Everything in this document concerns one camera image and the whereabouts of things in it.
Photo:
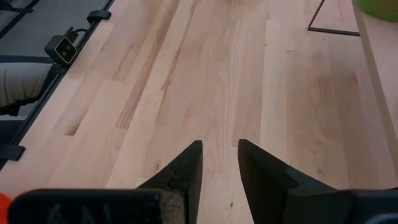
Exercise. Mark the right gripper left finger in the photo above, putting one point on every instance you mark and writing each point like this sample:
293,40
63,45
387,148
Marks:
180,186

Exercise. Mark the black table edge rail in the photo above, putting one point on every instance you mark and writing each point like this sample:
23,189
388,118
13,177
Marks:
45,95

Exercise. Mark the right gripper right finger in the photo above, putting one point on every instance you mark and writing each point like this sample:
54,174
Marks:
273,193

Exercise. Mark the black table-level camera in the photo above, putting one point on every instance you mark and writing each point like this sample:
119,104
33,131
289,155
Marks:
65,49

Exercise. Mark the orange object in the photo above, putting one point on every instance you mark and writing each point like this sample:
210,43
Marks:
3,208

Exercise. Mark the person's leg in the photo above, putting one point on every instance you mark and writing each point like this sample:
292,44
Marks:
18,82

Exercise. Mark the black table edge clamp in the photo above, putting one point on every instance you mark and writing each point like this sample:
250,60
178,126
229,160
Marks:
11,152
99,15

